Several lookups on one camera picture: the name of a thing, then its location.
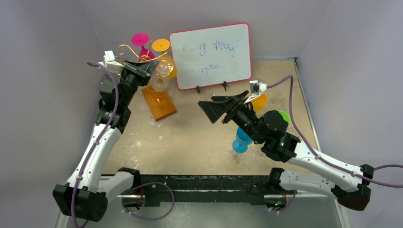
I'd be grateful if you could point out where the clear wine glass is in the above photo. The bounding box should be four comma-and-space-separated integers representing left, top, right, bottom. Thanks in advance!
151, 56, 177, 92

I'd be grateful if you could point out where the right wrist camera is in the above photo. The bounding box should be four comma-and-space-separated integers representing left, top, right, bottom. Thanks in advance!
244, 79, 268, 104

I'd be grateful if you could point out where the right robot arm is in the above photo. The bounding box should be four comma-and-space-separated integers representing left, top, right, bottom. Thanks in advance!
198, 92, 374, 211

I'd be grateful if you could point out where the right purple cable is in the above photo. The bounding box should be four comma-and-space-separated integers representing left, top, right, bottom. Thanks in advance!
266, 75, 403, 189

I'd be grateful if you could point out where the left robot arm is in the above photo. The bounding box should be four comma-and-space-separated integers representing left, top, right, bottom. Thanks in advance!
52, 60, 159, 226

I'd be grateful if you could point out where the pink framed whiteboard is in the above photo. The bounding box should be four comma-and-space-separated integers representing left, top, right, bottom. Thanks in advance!
169, 22, 252, 91

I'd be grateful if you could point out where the blue plastic wine glass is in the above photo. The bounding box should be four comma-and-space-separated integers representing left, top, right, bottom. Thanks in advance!
232, 128, 253, 153

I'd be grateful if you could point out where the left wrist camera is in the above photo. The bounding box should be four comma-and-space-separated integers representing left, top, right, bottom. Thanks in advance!
98, 50, 124, 75

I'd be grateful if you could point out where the black aluminium base frame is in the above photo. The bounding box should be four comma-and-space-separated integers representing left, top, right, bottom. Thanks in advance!
120, 174, 294, 207

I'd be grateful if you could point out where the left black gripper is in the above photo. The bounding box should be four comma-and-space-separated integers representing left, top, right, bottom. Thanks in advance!
119, 60, 158, 107

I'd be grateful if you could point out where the yellow plastic wine glass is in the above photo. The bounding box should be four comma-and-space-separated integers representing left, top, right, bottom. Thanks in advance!
152, 38, 177, 79

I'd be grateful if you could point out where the orange plastic wine glass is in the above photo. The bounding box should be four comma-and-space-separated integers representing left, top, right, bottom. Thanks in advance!
251, 94, 268, 113

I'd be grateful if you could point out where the gold wire wine glass rack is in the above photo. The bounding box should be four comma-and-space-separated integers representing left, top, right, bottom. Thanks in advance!
116, 44, 177, 121

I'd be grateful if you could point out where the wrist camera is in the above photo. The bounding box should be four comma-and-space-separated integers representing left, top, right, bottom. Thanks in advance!
244, 79, 268, 104
98, 50, 124, 75

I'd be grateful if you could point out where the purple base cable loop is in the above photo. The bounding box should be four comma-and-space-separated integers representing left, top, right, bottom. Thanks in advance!
121, 182, 176, 221

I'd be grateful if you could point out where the pink plastic wine glass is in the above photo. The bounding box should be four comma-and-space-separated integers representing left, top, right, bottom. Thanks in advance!
131, 33, 155, 61

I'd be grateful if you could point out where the green plastic wine glass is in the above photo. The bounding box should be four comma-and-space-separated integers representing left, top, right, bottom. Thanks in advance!
278, 111, 291, 123

